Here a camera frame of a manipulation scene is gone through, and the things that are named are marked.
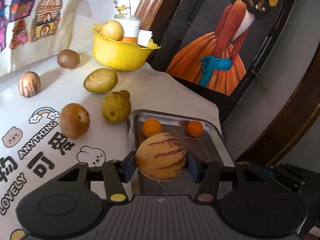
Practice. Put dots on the striped pepino melon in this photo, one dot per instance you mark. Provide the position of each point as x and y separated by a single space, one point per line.
29 84
161 157

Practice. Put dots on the striped pepino melon front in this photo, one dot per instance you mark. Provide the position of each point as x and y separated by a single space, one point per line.
161 157

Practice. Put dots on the small orange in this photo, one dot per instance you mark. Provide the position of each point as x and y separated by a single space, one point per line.
151 127
195 128

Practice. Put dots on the white jar with flowers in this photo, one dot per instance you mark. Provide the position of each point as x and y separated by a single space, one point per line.
129 22

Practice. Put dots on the metal baking tray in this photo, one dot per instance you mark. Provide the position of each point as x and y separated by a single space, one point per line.
209 145

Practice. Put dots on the houses drawing paper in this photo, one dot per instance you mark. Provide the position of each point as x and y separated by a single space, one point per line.
32 30

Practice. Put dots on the striped pepino melon back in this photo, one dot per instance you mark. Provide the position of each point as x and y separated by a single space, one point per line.
29 84

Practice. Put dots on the green pear front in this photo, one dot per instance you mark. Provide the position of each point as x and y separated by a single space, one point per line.
116 106

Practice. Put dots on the green pear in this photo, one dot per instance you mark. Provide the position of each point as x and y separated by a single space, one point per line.
116 106
101 81

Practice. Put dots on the green pear back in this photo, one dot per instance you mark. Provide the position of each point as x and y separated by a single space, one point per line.
101 81

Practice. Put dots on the yellow apple in bowl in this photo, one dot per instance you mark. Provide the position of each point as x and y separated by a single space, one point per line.
112 29

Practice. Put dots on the brown kiwi fruit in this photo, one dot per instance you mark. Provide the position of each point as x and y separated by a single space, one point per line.
68 59

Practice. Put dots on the yellow plastic bowl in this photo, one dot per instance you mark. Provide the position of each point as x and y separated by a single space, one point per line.
120 55

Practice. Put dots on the brown wooden door frame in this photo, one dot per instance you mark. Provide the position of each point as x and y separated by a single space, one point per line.
155 14

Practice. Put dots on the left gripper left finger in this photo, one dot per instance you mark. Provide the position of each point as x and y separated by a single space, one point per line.
113 173

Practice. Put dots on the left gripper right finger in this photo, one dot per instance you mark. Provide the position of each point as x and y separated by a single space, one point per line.
208 174

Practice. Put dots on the white printed table mat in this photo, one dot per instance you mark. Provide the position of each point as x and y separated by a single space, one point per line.
49 122

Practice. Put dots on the brownish round pear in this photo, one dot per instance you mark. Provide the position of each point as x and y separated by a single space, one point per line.
74 120

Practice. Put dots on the girl in orange dress painting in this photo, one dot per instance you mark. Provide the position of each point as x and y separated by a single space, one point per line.
212 60

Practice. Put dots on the white folded paper in bowl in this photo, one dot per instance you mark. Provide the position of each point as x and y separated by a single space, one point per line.
144 37

